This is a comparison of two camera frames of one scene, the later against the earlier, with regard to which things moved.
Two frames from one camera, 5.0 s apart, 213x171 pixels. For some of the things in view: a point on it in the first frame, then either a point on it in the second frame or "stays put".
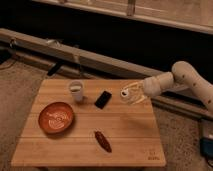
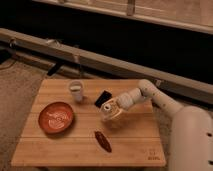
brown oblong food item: x=102 y=140 stays put
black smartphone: x=103 y=99 stays put
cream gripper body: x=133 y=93 -> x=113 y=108
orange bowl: x=55 y=117 stays put
